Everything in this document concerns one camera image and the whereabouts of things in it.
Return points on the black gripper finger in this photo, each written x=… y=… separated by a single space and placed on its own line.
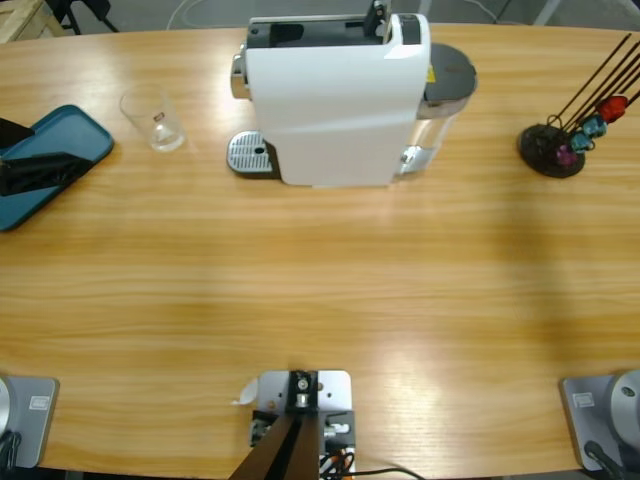
x=15 y=134
x=40 y=172

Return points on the clear drinking glass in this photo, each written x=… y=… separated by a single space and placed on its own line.
x=157 y=125

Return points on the white capsule coffee machine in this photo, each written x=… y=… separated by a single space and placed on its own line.
x=330 y=110

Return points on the silver coffee machine lever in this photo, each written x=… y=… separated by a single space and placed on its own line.
x=375 y=20

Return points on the red coffee capsule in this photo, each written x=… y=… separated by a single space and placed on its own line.
x=612 y=109

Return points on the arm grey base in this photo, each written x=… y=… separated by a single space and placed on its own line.
x=580 y=420
x=35 y=425

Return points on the purple coffee capsule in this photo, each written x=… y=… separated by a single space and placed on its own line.
x=566 y=156

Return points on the teal plastic tray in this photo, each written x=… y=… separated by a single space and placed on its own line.
x=75 y=135

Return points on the wooden crate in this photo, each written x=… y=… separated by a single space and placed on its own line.
x=25 y=17

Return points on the black chair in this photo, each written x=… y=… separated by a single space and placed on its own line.
x=80 y=10

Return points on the white paper tab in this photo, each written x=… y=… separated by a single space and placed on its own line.
x=245 y=395

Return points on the clear water tank black lid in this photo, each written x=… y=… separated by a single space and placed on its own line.
x=450 y=70

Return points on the black capsule holder with rods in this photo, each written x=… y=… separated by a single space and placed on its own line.
x=542 y=155

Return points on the grey metal leg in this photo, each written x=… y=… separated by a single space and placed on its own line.
x=547 y=10

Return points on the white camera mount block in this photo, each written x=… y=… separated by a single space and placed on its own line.
x=332 y=387

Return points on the dark camera post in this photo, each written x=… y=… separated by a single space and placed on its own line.
x=290 y=450

